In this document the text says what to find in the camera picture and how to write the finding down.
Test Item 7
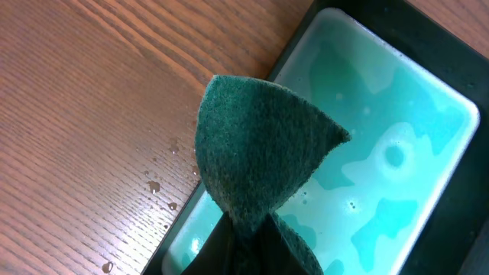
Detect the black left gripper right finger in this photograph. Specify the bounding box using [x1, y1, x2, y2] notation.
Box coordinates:
[263, 214, 311, 275]

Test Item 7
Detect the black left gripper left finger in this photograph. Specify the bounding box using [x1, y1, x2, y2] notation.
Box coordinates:
[182, 212, 235, 275]

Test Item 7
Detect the green yellow sponge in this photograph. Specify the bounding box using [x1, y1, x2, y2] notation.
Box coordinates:
[195, 75, 351, 274]

